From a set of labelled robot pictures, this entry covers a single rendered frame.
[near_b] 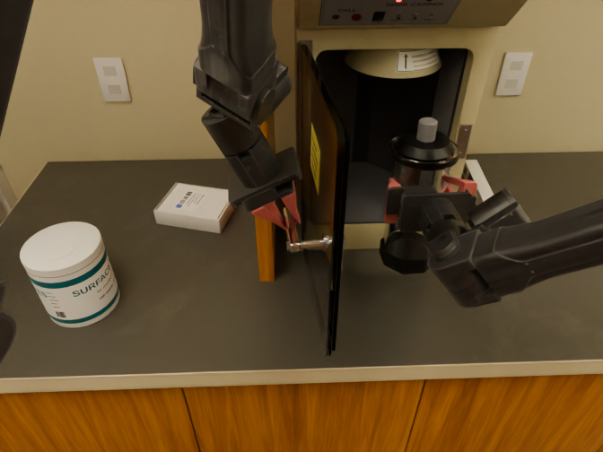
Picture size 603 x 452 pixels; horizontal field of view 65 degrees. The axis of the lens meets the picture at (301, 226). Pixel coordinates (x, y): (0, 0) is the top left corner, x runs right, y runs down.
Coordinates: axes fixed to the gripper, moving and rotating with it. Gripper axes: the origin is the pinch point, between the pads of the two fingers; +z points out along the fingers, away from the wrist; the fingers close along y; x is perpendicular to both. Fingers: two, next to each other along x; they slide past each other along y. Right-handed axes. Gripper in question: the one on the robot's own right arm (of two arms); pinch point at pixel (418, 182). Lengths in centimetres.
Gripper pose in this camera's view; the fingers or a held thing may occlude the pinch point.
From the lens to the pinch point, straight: 80.4
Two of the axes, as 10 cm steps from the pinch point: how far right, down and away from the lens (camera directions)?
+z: -0.7, -5.8, 8.1
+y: -10.0, 0.5, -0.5
